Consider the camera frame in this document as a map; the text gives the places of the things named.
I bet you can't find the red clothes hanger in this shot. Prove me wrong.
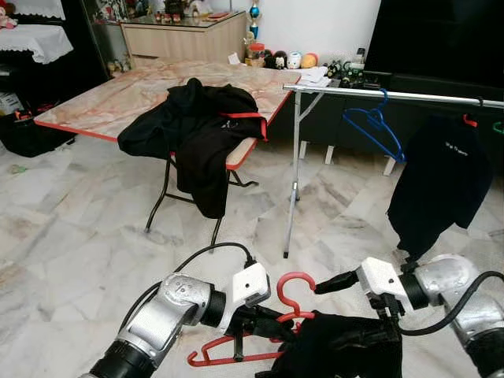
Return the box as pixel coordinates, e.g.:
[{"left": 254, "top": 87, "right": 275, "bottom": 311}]
[{"left": 187, "top": 272, "right": 317, "bottom": 368}]

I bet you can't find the white lace tablecloth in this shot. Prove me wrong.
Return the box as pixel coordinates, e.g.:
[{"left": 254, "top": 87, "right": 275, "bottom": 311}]
[{"left": 0, "top": 22, "right": 74, "bottom": 65}]

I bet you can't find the black shirt with red collar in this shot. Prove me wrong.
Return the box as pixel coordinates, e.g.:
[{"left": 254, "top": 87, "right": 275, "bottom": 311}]
[{"left": 165, "top": 77, "right": 270, "bottom": 220}]

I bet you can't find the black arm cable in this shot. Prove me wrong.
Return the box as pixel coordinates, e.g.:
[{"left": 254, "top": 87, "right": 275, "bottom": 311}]
[
  {"left": 398, "top": 270, "right": 504, "bottom": 337},
  {"left": 118, "top": 242, "right": 259, "bottom": 335}
]

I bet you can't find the blue clothes hanger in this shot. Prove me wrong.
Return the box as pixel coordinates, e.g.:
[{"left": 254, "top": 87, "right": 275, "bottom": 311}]
[{"left": 343, "top": 88, "right": 406, "bottom": 165}]

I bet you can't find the black shirt with white print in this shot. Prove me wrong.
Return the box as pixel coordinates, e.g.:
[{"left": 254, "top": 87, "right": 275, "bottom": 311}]
[{"left": 277, "top": 311, "right": 404, "bottom": 378}]

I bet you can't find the black bag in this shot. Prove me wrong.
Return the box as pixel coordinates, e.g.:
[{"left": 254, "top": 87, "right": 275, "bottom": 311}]
[{"left": 0, "top": 106, "right": 76, "bottom": 158}]

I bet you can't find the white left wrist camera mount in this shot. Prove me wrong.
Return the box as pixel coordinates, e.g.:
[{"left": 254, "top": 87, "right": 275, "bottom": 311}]
[{"left": 220, "top": 261, "right": 272, "bottom": 332}]

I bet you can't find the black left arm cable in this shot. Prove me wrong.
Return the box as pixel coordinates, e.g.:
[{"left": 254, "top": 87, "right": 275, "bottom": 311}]
[{"left": 118, "top": 242, "right": 259, "bottom": 335}]

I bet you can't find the stack of white papers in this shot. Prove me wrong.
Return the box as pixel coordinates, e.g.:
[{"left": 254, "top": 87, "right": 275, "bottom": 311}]
[{"left": 295, "top": 67, "right": 332, "bottom": 86}]

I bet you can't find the red lidded jar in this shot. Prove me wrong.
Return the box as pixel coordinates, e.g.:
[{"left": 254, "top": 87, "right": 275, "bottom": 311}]
[{"left": 246, "top": 43, "right": 266, "bottom": 68}]

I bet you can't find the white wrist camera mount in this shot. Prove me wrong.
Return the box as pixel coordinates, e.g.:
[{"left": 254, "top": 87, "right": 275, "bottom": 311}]
[
  {"left": 220, "top": 261, "right": 272, "bottom": 332},
  {"left": 356, "top": 258, "right": 410, "bottom": 312}
]

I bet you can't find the marble pattern folding table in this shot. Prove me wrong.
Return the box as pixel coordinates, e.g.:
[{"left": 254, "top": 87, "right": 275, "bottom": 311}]
[{"left": 33, "top": 61, "right": 304, "bottom": 246}]

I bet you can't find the silver metal clothes rack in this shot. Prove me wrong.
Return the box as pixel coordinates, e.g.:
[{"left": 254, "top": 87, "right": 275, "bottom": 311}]
[{"left": 282, "top": 83, "right": 504, "bottom": 261}]

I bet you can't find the navy shirt with red collar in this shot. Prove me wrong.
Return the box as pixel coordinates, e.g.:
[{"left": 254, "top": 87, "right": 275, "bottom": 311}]
[{"left": 386, "top": 113, "right": 495, "bottom": 262}]

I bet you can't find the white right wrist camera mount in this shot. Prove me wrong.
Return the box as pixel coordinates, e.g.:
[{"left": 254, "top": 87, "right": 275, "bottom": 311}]
[{"left": 356, "top": 258, "right": 410, "bottom": 312}]

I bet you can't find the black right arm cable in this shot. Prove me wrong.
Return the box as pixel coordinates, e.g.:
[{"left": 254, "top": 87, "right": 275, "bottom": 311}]
[{"left": 398, "top": 270, "right": 504, "bottom": 337}]

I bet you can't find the light wooden sideboard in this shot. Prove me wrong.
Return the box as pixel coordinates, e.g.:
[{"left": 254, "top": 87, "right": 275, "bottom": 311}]
[{"left": 120, "top": 12, "right": 249, "bottom": 70}]

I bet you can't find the black flat screen television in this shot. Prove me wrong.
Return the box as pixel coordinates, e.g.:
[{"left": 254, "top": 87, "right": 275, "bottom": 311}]
[{"left": 364, "top": 0, "right": 504, "bottom": 80}]

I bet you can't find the gold trophy with blue ball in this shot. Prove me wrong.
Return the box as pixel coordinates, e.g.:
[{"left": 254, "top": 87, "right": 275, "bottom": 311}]
[{"left": 246, "top": 0, "right": 262, "bottom": 44}]

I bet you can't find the green and white bottle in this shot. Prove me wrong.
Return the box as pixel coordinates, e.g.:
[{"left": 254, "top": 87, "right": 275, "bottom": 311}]
[{"left": 354, "top": 47, "right": 368, "bottom": 76}]

